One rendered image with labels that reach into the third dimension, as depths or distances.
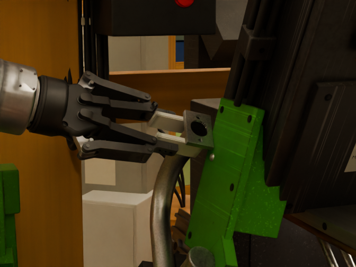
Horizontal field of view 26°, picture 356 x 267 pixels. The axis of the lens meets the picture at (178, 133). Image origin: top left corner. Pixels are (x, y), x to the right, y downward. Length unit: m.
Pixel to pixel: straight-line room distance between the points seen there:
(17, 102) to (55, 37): 0.31
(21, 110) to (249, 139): 0.28
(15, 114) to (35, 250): 0.40
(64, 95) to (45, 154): 0.31
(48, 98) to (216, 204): 0.25
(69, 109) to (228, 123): 0.21
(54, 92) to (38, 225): 0.37
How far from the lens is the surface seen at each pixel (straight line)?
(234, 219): 0.97
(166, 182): 1.11
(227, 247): 0.97
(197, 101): 1.27
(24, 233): 1.29
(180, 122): 1.06
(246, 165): 0.96
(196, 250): 0.98
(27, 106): 0.96
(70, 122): 0.99
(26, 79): 0.97
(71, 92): 1.02
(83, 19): 1.26
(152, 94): 1.39
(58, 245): 1.31
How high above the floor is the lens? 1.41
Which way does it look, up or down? 10 degrees down
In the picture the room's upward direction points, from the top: straight up
